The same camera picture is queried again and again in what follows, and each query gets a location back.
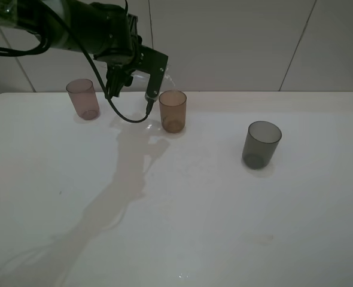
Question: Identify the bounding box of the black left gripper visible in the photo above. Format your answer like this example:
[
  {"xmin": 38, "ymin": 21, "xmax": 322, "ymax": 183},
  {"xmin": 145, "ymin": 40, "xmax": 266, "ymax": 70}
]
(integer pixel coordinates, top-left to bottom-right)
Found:
[{"xmin": 71, "ymin": 2, "xmax": 140, "ymax": 98}]

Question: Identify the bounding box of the clear plastic water bottle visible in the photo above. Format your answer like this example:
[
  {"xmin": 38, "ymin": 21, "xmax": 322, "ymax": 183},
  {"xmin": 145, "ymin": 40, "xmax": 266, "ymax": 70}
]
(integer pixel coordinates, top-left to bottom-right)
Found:
[{"xmin": 132, "ymin": 65, "xmax": 176, "ymax": 90}]

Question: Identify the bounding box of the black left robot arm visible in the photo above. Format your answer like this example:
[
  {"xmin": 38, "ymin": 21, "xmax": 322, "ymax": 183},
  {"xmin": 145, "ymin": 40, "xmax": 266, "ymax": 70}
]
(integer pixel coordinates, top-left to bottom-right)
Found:
[{"xmin": 0, "ymin": 1, "xmax": 137, "ymax": 97}]

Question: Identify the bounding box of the pink translucent plastic cup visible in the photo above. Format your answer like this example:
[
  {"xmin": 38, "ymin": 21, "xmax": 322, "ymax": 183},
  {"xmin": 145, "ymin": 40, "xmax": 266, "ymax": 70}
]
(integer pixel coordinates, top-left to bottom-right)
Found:
[{"xmin": 66, "ymin": 79, "xmax": 100, "ymax": 120}]

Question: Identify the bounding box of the orange translucent plastic cup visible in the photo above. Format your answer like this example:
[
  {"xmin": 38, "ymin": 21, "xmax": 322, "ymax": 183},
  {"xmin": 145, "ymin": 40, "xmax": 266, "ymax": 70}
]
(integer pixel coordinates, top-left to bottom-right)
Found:
[{"xmin": 159, "ymin": 90, "xmax": 187, "ymax": 133}]

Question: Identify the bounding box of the grey translucent plastic cup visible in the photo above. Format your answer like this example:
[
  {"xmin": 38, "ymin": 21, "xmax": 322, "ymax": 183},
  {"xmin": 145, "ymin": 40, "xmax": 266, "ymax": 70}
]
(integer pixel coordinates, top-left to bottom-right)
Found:
[{"xmin": 242, "ymin": 121, "xmax": 282, "ymax": 170}]

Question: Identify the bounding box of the black camera cable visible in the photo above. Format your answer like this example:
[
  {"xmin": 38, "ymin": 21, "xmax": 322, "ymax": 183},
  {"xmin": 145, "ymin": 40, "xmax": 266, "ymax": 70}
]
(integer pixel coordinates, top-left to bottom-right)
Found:
[{"xmin": 0, "ymin": 0, "xmax": 155, "ymax": 123}]

